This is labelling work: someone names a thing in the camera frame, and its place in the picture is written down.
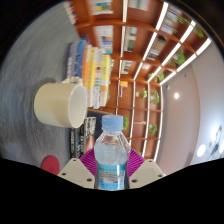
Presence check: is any cream cup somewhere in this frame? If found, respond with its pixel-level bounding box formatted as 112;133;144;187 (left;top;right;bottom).
33;77;88;129

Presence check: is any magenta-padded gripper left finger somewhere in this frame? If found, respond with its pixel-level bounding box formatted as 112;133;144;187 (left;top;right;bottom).
57;148;99;190

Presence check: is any stack of colourful books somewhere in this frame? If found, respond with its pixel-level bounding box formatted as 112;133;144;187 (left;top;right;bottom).
66;39;112;110

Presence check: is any clear blue-capped water bottle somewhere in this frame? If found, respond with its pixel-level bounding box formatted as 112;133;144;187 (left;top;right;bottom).
93;114;132;191

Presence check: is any ceiling lamp with round bulbs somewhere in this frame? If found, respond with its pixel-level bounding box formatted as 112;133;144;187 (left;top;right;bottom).
196;124;224;161

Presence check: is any stack of dark books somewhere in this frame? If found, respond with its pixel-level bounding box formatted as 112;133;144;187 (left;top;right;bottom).
69;116;98;159

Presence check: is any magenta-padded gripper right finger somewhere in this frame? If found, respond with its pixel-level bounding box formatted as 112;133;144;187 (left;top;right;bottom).
127;148;166;190

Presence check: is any flat round red coaster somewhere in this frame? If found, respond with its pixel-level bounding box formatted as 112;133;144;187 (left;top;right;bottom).
40;155;61;176

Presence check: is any orange wooden shelf unit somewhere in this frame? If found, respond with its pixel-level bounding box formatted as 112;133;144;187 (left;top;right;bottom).
64;0;214;164

